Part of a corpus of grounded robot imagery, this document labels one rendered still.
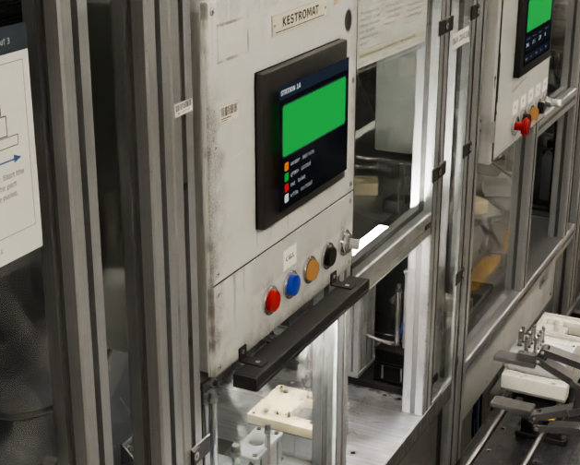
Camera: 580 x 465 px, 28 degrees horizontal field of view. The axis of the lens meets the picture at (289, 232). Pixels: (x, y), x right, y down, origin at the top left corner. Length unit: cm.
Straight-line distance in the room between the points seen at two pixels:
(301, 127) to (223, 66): 19
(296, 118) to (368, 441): 91
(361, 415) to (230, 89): 108
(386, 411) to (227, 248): 98
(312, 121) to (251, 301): 25
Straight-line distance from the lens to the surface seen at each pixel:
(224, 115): 135
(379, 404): 234
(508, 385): 256
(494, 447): 268
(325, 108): 154
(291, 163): 147
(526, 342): 255
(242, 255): 144
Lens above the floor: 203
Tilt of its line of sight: 20 degrees down
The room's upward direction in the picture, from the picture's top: straight up
